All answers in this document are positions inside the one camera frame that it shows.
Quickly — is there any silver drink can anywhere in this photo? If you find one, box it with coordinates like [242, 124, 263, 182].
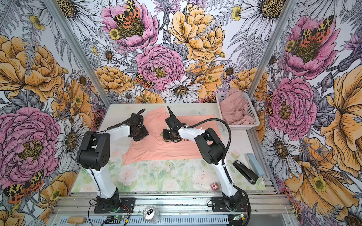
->
[143, 206, 161, 224]

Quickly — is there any green circuit board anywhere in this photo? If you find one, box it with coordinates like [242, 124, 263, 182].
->
[233, 213, 245, 221]
[106, 215, 127, 221]

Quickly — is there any peach graphic t-shirt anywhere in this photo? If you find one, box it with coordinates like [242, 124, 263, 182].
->
[123, 106, 202, 165]

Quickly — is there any aluminium corner post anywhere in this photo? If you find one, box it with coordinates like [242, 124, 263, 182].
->
[44, 1, 113, 108]
[242, 0, 298, 107]

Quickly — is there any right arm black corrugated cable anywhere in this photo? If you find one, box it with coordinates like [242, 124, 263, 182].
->
[166, 106, 252, 226]

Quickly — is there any light blue rectangular block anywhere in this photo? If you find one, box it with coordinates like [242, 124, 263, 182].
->
[245, 153, 265, 178]

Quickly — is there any aluminium frame rail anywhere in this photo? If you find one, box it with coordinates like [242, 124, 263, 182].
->
[51, 192, 292, 216]

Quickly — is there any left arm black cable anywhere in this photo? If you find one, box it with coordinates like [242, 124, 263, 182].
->
[84, 108, 146, 198]

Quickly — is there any dusty pink garment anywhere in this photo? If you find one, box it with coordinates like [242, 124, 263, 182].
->
[220, 89, 254, 125]

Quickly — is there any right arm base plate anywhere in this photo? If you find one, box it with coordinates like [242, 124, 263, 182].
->
[211, 195, 249, 212]

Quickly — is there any left aluminium corner post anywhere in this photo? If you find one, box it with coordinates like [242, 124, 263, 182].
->
[44, 1, 113, 108]

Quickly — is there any left green circuit board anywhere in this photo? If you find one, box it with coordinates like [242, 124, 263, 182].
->
[106, 215, 127, 221]

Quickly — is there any right green circuit board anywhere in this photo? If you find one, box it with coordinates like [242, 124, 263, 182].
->
[233, 213, 245, 221]

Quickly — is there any black stapler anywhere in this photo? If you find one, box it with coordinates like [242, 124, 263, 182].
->
[233, 160, 258, 185]

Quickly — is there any wooden block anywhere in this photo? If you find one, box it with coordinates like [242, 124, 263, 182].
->
[67, 217, 86, 226]

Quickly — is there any small red white card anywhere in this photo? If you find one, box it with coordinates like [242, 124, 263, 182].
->
[210, 182, 220, 191]

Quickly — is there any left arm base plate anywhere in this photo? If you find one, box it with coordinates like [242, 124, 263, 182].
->
[93, 197, 136, 214]

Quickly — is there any white slotted cable duct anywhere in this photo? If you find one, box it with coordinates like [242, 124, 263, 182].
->
[58, 215, 230, 226]

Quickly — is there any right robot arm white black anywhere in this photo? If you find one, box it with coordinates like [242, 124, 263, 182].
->
[163, 107, 250, 212]

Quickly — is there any right aluminium corner post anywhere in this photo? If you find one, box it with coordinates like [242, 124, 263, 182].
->
[242, 0, 298, 107]

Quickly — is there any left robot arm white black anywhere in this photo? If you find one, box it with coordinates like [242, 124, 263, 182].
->
[76, 109, 149, 213]

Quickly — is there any white plastic laundry basket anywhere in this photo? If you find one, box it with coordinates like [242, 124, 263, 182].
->
[216, 89, 260, 131]

